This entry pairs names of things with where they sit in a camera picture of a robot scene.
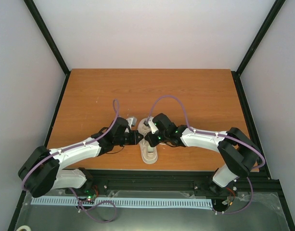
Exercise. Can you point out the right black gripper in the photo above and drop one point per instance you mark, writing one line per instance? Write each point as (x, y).
(153, 143)

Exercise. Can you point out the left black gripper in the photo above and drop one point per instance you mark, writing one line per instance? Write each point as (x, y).
(134, 140)

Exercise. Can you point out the beige lace sneaker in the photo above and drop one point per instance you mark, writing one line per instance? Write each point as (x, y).
(149, 154)

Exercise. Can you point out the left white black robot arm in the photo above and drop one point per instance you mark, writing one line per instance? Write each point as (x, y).
(46, 169)

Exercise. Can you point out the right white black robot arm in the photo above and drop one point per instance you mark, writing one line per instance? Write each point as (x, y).
(238, 152)

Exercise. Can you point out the left electronics board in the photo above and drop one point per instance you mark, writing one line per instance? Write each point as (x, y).
(90, 196)

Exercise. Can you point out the electronics board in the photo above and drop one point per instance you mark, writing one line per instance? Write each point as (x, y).
(90, 196)
(223, 204)

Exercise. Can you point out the right electronics board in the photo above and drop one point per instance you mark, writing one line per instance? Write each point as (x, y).
(223, 204)

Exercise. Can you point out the white tape roll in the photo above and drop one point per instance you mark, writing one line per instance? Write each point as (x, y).
(24, 228)

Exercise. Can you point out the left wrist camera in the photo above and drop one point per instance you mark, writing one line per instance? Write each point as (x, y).
(131, 121)

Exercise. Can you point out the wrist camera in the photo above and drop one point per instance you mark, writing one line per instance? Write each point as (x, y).
(151, 124)
(131, 121)

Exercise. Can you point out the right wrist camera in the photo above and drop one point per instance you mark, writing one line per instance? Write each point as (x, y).
(151, 124)

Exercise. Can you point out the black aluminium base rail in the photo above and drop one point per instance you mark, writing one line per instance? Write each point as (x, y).
(199, 183)

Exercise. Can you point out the light blue cable duct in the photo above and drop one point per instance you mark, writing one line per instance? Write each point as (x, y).
(125, 202)

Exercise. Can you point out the right black frame post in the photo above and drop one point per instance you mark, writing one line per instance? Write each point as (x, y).
(272, 14)

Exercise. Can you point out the black frame post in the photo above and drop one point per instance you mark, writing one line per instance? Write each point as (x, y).
(47, 35)
(272, 14)

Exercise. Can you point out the left black frame post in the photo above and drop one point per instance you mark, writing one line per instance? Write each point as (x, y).
(47, 35)

